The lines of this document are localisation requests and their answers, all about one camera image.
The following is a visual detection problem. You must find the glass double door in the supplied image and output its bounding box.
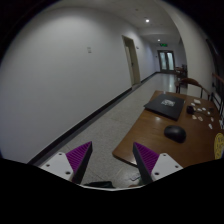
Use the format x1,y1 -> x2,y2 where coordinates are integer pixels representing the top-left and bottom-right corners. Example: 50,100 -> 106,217
158,50 -> 175,73

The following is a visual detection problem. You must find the beige door in wall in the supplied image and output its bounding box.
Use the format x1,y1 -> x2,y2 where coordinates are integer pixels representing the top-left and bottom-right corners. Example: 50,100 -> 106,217
122,36 -> 140,86

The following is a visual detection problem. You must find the green exit sign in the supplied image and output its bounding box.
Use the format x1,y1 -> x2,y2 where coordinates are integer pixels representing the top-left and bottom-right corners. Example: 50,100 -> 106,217
160,43 -> 168,47

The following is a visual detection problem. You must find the wooden chair with metal frame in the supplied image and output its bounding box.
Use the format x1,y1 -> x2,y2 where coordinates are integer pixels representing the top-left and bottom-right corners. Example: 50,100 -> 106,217
175,78 -> 211,100

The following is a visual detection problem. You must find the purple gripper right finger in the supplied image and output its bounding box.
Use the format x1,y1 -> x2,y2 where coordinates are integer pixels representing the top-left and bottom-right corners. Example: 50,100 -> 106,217
132,141 -> 184,186

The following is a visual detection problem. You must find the white paper scrap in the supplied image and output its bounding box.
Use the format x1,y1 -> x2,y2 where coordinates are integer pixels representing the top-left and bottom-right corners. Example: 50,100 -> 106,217
194,99 -> 201,105

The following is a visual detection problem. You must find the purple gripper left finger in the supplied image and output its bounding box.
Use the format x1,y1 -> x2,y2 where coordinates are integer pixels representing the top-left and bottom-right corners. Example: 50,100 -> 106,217
39,140 -> 94,185

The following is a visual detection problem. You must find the yellow round sticker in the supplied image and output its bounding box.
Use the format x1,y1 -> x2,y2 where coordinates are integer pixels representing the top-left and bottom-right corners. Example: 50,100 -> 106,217
214,133 -> 224,159

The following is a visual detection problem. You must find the black mouse pad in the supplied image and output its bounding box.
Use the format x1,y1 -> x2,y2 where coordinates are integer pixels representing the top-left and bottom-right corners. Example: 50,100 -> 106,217
144,94 -> 185,121

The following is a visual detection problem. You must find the small black round object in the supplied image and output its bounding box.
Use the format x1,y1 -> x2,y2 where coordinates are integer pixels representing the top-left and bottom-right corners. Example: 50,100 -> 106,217
186,106 -> 195,115

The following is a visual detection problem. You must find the black computer mouse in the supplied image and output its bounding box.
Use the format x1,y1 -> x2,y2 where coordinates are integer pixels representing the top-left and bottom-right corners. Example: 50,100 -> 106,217
164,125 -> 186,143

